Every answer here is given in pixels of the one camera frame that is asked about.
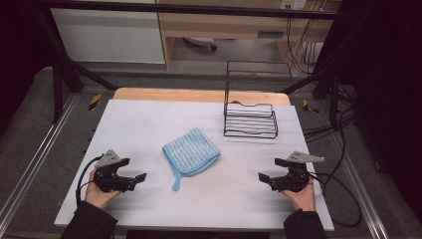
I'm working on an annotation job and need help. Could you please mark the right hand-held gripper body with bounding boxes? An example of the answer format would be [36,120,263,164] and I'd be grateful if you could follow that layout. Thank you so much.
[270,150,325,194]

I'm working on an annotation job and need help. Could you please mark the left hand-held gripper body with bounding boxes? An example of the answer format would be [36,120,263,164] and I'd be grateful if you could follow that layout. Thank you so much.
[93,148,137,194]

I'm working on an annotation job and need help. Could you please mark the black wire rack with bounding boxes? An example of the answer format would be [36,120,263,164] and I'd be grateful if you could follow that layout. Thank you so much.
[223,60,294,139]

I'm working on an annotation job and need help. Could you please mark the blue striped towel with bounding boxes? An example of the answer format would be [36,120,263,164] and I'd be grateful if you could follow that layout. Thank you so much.
[161,126,222,192]

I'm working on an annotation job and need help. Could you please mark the person's left hand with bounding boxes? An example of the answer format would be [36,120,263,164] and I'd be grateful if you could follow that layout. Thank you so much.
[85,179,122,210]

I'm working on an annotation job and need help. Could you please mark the person's right hand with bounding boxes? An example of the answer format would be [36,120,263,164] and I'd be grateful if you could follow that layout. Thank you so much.
[282,178,317,213]

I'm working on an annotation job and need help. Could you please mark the white table board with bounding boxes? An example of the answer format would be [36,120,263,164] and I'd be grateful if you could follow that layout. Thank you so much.
[54,99,335,232]

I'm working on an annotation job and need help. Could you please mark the wooden table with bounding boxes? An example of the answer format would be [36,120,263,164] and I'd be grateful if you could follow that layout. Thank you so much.
[112,87,293,107]

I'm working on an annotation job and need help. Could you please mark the white cabinet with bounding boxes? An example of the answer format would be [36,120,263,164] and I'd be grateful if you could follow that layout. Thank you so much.
[50,0,166,65]

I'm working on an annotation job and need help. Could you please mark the black curtain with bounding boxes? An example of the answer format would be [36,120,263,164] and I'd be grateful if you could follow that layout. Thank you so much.
[0,0,56,133]
[326,0,422,222]

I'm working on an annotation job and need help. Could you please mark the white chair base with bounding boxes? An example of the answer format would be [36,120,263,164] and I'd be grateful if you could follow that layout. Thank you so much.
[182,36,219,52]

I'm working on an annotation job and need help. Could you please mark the white power strip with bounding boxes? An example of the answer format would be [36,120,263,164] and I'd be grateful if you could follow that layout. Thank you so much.
[280,0,309,11]

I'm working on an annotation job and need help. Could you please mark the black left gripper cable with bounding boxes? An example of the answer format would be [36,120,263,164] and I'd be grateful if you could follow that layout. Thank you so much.
[75,154,105,207]

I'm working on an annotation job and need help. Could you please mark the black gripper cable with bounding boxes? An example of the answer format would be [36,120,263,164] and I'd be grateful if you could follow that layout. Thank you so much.
[308,171,363,229]
[75,154,105,207]

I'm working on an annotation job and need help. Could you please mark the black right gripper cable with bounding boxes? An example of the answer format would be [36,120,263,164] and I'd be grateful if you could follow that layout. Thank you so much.
[308,171,363,229]

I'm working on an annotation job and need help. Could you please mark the aluminium floor rail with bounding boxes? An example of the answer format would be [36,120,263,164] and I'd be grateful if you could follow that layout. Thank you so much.
[0,94,80,227]
[326,131,390,239]

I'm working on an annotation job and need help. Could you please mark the black floor cables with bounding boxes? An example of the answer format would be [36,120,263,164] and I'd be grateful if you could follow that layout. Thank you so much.
[302,83,357,187]

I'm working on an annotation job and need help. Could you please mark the hanging cable bundle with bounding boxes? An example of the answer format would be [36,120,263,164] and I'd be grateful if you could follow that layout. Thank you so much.
[286,16,320,76]

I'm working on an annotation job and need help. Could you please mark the black metal frame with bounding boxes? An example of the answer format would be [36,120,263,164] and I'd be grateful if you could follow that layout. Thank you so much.
[33,0,346,131]

